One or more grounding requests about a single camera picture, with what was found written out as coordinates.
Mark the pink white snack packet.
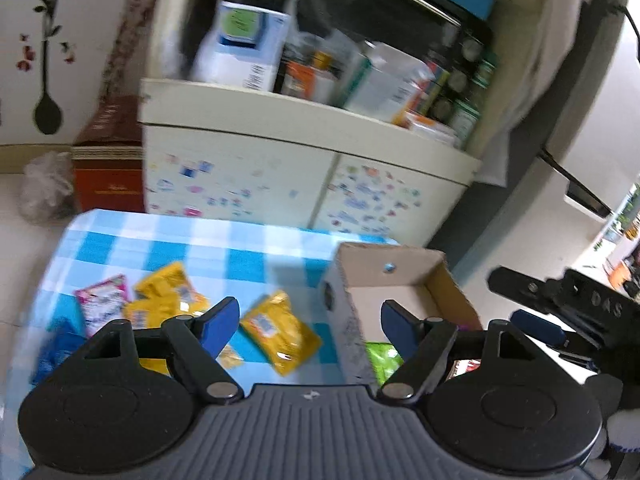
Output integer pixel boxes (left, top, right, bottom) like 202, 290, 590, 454
74, 274, 133, 338

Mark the dark green bottle pack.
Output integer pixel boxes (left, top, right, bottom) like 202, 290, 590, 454
425, 35, 497, 126

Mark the white box with barcode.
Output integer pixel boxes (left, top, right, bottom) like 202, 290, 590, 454
345, 42, 436, 123

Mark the black flat panel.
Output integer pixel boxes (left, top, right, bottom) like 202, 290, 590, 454
540, 145, 613, 218

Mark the white blue medicine box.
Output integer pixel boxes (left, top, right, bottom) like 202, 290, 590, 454
192, 0, 292, 93

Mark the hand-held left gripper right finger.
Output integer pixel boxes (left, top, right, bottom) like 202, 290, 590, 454
377, 299, 551, 406

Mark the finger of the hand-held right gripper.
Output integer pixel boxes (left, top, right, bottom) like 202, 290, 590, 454
487, 266, 568, 311
510, 309, 596, 371

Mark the small yellow snack packet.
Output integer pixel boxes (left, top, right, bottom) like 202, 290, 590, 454
217, 344, 246, 370

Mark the crumpled clear plastic bag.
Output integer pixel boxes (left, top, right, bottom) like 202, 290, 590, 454
285, 0, 361, 61

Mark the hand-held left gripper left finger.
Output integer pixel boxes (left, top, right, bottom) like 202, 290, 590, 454
75, 296, 246, 406

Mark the green snack packet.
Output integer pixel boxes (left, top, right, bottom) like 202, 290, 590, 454
365, 341, 405, 385

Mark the blue white checked tablecloth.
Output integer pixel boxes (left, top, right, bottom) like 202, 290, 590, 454
0, 209, 401, 480

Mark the black vase wall decal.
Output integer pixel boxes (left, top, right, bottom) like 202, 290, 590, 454
15, 0, 78, 136

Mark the clear plastic bag on floor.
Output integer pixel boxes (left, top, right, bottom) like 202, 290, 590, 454
20, 152, 76, 223

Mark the white orange flat box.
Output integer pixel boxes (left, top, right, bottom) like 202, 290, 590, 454
400, 110, 461, 148

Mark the white cabinet with stickers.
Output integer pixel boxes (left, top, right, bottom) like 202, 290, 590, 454
139, 0, 583, 248

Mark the orange sachet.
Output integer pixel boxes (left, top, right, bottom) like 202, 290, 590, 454
286, 62, 313, 98

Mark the white hanging cloth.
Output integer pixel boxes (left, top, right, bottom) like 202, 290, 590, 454
475, 0, 586, 186

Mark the brown cardboard box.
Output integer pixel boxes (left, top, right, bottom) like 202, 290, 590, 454
320, 241, 483, 386

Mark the red-brown carton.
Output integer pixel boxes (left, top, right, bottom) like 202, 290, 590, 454
72, 95, 147, 213

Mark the brown woven bundle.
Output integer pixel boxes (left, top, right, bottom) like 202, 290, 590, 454
102, 0, 161, 111

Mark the blue snack packet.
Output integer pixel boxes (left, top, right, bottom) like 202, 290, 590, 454
30, 317, 88, 386

